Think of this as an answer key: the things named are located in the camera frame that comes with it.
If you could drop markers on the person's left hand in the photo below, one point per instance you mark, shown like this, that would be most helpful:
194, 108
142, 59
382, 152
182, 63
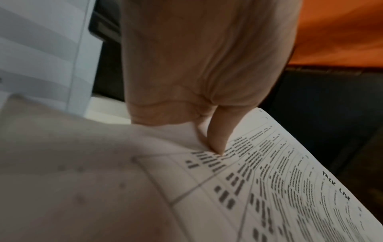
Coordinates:
194, 47

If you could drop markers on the white table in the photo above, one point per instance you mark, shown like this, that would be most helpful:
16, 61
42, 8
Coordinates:
104, 111

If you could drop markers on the red-orange cloth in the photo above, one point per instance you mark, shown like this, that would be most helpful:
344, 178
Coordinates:
338, 30

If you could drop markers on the printed paper bundle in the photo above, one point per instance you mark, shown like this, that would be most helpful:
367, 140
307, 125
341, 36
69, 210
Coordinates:
119, 189

